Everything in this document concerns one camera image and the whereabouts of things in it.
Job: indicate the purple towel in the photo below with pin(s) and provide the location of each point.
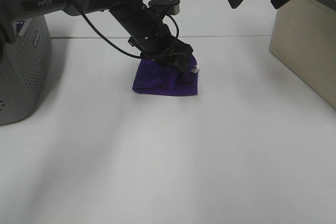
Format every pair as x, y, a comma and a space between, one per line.
151, 78

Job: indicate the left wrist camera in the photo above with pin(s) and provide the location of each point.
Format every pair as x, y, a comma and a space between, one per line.
164, 7

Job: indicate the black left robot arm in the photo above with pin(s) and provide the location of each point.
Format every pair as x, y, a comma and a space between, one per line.
143, 22

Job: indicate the grey perforated basket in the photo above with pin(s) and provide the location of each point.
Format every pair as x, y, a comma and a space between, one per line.
24, 66

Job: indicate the beige storage basket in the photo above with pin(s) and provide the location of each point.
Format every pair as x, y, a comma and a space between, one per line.
303, 39

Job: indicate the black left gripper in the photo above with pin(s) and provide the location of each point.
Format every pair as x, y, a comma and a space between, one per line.
180, 57

